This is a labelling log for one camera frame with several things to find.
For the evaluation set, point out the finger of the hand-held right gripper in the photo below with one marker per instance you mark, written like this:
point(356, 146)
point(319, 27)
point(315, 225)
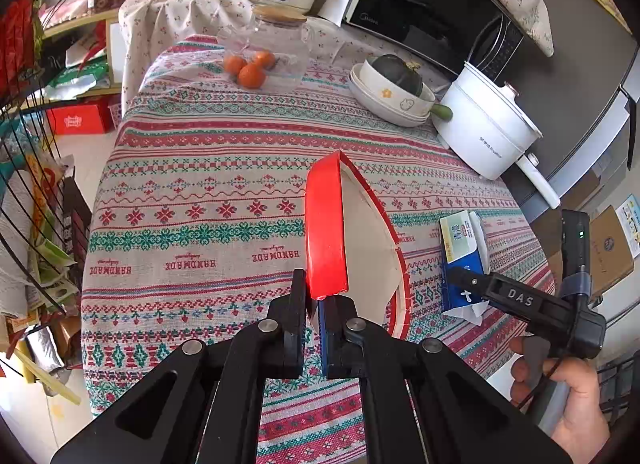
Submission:
point(470, 286)

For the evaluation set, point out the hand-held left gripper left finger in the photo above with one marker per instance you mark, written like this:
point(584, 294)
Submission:
point(295, 304)

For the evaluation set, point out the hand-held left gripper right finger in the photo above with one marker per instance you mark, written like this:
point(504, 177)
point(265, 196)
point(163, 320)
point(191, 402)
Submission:
point(327, 339)

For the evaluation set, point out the blue white milk carton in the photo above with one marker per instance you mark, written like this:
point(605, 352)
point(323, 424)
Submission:
point(460, 244)

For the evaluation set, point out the red paper bowl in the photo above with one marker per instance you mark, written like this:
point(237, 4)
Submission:
point(360, 244)

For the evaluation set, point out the person's right hand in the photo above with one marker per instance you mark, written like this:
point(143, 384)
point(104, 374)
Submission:
point(580, 394)

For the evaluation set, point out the white electric cooking pot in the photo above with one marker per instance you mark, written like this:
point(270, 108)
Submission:
point(485, 144)

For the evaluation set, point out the striped patterned tablecloth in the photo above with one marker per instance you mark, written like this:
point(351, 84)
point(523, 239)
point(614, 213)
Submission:
point(200, 194)

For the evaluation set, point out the white pot lid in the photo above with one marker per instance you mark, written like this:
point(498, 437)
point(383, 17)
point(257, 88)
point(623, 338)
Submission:
point(505, 99)

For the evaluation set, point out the white plate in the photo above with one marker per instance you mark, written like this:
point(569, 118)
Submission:
point(375, 111)

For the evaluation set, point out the stacked white bowls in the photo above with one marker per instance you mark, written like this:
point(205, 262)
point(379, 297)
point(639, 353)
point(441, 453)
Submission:
point(370, 101)

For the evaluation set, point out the grey refrigerator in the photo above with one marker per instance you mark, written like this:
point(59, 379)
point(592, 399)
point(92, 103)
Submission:
point(590, 94)

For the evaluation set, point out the green kabocha squash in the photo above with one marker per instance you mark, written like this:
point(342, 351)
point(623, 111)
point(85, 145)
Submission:
point(397, 74)

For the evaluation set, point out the tangerine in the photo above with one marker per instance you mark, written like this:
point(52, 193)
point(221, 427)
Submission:
point(234, 64)
point(251, 76)
point(265, 60)

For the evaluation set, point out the red cardboard box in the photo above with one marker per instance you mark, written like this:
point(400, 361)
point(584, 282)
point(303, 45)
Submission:
point(80, 119)

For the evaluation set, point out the paper towel roll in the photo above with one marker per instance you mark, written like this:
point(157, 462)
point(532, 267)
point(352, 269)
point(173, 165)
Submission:
point(17, 244)

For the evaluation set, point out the black microwave oven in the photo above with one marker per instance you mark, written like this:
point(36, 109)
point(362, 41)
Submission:
point(425, 4)

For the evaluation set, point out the glass jar with wooden lid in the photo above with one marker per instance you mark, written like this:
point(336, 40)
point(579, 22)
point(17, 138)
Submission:
point(280, 14)

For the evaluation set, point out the green packet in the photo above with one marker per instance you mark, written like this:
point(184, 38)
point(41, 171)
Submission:
point(75, 79)

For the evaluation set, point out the wooden shelf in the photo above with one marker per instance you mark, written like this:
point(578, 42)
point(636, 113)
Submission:
point(75, 26)

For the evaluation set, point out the red hanging packets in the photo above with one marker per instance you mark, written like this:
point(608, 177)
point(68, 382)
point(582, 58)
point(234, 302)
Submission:
point(17, 44)

